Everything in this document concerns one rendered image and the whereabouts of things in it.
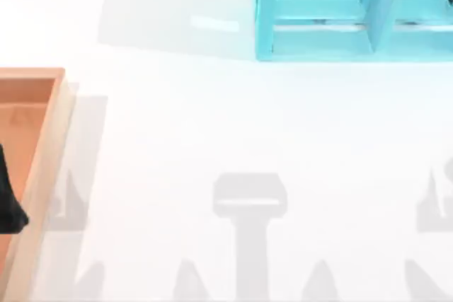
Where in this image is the light blue rack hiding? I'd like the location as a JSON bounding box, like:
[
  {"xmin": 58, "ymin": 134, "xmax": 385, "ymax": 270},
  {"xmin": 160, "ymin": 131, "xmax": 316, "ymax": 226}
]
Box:
[{"xmin": 253, "ymin": 0, "xmax": 453, "ymax": 63}]

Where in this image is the shallow salmon-coloured box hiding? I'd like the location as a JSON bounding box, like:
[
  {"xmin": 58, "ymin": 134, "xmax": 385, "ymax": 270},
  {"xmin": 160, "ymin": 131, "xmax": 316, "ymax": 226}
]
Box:
[{"xmin": 0, "ymin": 67, "xmax": 76, "ymax": 302}]

